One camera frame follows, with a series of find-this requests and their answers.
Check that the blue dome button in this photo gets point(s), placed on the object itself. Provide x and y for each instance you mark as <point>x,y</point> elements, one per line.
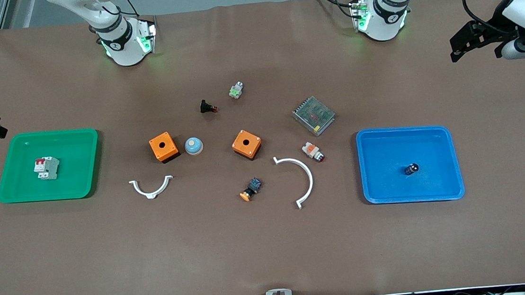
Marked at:
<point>193,146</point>

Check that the green plastic tray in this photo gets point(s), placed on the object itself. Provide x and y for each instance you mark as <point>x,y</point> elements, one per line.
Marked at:
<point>48,166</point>

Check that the metal mesh power supply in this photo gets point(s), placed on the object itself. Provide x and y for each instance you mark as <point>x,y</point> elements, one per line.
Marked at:
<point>313,116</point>

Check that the blue plastic tray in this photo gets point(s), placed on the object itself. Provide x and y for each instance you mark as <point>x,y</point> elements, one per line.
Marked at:
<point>409,163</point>

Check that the orange white switch component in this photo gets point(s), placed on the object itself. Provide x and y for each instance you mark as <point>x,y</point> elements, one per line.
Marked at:
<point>312,151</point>

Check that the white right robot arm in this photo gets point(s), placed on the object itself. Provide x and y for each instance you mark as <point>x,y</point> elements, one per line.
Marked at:
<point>121,46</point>

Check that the orange push button box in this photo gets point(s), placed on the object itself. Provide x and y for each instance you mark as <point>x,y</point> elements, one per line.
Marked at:
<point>246,144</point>
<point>163,147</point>

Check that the white green button module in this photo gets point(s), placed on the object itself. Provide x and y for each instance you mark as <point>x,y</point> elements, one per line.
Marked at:
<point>236,91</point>

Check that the white red circuit breaker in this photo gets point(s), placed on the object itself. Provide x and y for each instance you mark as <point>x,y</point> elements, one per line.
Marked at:
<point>46,168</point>

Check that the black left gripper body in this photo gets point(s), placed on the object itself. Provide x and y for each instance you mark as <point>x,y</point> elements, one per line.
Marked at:
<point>498,23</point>

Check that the black cylindrical capacitor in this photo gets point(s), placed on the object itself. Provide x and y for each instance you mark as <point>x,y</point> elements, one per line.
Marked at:
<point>411,168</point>

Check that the large white curved bracket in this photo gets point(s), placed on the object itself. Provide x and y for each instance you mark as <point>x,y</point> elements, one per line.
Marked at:
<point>309,176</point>

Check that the small white curved bracket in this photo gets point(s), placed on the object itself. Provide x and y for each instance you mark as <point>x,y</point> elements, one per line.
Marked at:
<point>151,190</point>

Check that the black switch with red tip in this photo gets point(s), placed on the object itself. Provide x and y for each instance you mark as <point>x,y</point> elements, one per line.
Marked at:
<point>206,106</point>

